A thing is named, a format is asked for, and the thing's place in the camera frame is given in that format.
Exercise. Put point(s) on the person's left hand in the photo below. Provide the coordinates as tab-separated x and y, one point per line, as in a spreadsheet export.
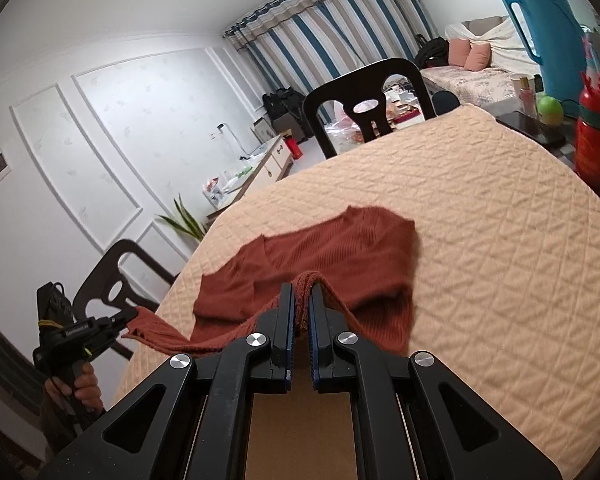
85	389

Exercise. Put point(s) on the pink cushion right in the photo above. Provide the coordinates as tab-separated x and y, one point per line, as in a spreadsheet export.
479	57

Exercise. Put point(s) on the green round toy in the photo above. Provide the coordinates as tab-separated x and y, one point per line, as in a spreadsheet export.
549	111

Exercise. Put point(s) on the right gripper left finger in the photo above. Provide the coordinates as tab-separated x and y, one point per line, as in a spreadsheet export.
189	419

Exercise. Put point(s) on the pink cup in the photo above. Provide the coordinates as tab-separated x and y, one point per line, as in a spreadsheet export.
527	102

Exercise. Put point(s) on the black chair near left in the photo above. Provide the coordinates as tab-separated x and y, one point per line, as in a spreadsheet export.
107	283

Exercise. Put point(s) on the red bottle with green band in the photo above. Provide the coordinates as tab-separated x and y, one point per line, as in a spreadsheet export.
587	159

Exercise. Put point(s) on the sofa with floral cover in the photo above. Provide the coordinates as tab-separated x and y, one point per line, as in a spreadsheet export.
494	83

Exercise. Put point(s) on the black chair far side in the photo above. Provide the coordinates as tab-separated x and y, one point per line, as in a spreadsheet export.
361	94

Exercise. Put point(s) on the blue thermos jug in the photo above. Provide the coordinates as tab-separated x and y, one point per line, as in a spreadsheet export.
552	38

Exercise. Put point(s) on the pink cushion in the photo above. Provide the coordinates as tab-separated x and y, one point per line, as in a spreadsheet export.
459	50
479	57

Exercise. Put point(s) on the green potted plant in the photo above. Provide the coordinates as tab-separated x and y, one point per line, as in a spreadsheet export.
186	222

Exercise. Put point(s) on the pink cushion left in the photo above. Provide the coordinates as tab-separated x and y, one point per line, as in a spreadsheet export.
459	50

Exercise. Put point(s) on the black chair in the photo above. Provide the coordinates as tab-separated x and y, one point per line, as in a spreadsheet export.
107	283
361	94

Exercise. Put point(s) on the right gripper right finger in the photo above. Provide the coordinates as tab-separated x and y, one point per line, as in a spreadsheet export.
412	417

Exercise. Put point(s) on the white low tv cabinet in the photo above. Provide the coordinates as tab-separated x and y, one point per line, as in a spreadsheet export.
269	164

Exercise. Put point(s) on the rust red knit sweater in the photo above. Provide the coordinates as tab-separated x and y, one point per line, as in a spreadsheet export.
362	259

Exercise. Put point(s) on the blue white striped curtain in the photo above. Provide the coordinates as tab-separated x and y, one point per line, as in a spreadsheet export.
302	44

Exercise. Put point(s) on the black backpack by curtain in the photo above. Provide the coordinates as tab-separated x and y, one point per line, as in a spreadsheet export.
432	53

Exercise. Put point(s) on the red fire extinguisher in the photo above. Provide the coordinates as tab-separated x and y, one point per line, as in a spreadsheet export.
292	145

